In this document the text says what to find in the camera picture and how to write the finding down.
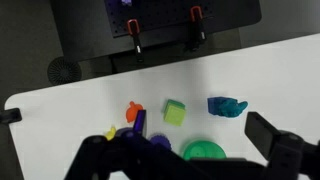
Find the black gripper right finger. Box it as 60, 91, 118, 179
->
244, 112, 281, 160

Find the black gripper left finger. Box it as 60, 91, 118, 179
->
133, 110, 146, 136

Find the green plastic bowl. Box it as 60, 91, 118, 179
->
182, 140, 227, 160

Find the orange rounded toy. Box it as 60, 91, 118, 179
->
126, 101, 143, 123

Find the purple gear-shaped toy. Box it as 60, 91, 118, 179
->
149, 134, 172, 150

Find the small yellow spiky toy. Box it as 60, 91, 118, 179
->
105, 126, 116, 141

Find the green cube toy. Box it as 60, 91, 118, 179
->
164, 99, 186, 126

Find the blue elephant-shaped toy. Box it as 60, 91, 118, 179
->
207, 97, 248, 118

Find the black round floor disc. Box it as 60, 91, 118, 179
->
47, 57, 82, 86

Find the black perforated board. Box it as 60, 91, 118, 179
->
104, 0, 214, 37

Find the black table edge clamp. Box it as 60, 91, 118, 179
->
0, 108, 22, 124

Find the left orange-handled black clamp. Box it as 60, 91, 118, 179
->
127, 19, 144, 62

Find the orange-handled black clamp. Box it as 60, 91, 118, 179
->
127, 19, 144, 62
186, 6, 206, 51

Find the right orange-handled black clamp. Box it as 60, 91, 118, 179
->
186, 6, 206, 51

